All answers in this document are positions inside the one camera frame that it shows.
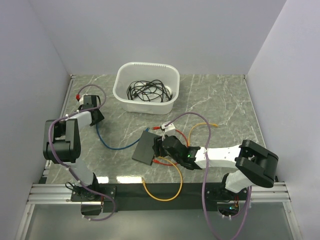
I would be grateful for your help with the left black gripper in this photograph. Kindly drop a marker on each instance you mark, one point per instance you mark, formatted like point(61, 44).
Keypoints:
point(100, 117)

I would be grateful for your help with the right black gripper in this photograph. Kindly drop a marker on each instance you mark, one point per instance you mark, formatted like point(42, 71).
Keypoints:
point(157, 144)

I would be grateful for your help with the black network switch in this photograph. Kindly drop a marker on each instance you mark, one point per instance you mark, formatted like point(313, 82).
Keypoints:
point(144, 152)

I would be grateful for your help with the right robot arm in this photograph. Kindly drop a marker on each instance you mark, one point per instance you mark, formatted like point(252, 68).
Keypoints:
point(254, 164)

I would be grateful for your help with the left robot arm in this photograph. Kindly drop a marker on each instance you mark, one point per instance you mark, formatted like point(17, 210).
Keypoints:
point(65, 137)

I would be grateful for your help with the white plastic tub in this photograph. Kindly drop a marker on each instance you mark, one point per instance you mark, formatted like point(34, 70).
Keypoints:
point(147, 88)

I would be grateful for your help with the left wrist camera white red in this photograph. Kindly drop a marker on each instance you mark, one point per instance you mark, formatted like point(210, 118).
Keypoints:
point(80, 98)

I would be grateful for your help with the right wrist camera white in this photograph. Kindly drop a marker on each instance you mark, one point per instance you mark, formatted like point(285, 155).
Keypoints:
point(169, 129)

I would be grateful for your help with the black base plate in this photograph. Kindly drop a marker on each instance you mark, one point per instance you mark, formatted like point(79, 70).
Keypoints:
point(134, 197)

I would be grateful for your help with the aluminium rail frame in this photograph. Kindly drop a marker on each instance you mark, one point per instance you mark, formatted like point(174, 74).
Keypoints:
point(210, 108)

